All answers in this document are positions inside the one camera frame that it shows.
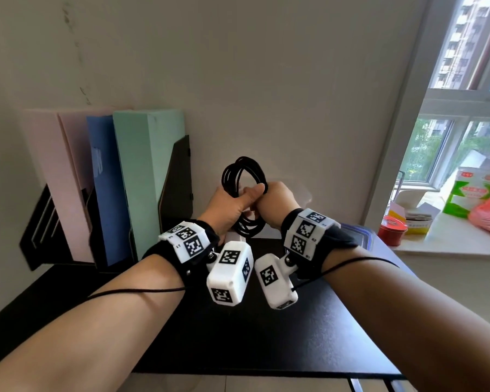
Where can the green file folder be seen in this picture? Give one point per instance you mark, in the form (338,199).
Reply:
(145,167)

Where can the person's right hand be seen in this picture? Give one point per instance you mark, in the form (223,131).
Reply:
(278,204)

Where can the pale pink file folder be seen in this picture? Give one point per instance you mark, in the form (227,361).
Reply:
(79,151)

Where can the small yellow box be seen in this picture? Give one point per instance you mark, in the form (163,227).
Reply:
(418,226)

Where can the green and white carton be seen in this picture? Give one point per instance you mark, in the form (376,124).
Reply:
(471,191)

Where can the blue plastic container lid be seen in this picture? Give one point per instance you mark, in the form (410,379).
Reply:
(361,236)

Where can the white window frame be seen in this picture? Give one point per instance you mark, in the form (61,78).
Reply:
(433,102)

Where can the person's left thumb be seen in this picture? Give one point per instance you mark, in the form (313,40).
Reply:
(251,195)

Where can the person's left hand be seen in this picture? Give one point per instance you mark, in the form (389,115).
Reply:
(222,210)

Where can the red round container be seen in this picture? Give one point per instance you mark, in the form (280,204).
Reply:
(391,231)

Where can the black metal file holder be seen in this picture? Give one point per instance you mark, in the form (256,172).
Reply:
(175,191)

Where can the person's right forearm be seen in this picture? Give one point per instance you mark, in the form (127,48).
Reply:
(424,318)

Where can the white wrist camera with markers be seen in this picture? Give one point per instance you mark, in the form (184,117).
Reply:
(230,277)
(275,285)

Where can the blue file folder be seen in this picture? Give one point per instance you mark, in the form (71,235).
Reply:
(106,200)

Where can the person's left forearm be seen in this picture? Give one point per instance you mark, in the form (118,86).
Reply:
(85,322)

